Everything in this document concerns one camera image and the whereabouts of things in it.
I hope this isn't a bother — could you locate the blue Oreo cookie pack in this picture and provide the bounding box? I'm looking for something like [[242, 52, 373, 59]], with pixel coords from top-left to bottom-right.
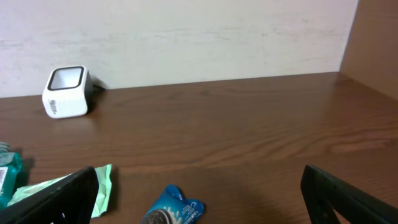
[[140, 185, 205, 224]]

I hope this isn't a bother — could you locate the mint green wipes pack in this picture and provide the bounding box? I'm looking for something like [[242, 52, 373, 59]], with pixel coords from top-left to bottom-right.
[[7, 164, 113, 218]]

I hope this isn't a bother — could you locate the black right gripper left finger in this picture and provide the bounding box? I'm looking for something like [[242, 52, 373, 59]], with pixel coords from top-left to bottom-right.
[[1, 166, 99, 224]]

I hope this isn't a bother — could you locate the teal mouthwash bottle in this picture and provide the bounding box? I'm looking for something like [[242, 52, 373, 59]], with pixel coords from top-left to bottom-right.
[[0, 142, 23, 210]]

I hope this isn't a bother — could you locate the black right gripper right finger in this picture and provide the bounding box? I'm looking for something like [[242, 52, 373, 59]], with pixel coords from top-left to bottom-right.
[[300, 165, 397, 224]]

